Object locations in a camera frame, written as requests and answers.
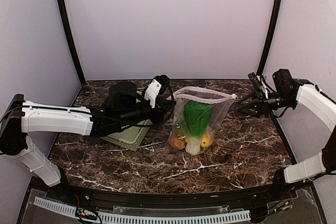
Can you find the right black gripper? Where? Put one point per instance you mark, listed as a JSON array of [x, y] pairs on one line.
[[262, 107]]

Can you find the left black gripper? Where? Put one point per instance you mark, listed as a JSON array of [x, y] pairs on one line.
[[163, 106]]

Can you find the green plastic basket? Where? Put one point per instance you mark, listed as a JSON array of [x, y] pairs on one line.
[[128, 137]]

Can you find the brown potato toy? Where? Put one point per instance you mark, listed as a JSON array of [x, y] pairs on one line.
[[176, 143]]

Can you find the green bok choy toy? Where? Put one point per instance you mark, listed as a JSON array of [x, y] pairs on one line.
[[197, 117]]

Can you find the clear zip top bag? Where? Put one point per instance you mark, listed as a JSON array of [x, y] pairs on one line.
[[221, 103]]

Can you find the yellow lemon toy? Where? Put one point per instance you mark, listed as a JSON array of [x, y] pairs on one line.
[[207, 140]]

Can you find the yellow green citrus toy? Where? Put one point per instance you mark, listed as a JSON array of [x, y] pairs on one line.
[[181, 132]]

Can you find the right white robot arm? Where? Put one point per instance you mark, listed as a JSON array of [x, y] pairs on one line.
[[310, 127]]

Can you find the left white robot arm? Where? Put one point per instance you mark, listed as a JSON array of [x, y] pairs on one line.
[[23, 117]]

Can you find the small circuit board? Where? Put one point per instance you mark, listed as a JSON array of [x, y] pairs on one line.
[[83, 214]]

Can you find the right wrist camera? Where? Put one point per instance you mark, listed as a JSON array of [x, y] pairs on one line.
[[285, 84]]

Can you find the black front rail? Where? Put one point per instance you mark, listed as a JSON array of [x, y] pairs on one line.
[[250, 198]]

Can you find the white slotted cable duct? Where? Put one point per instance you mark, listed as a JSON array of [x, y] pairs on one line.
[[149, 215]]

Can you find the right black frame post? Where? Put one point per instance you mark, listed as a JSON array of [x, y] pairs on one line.
[[269, 37]]

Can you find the black frame post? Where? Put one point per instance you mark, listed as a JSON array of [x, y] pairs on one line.
[[70, 41], [269, 37]]

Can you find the left black frame post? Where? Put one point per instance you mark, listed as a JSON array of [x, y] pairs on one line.
[[70, 41]]

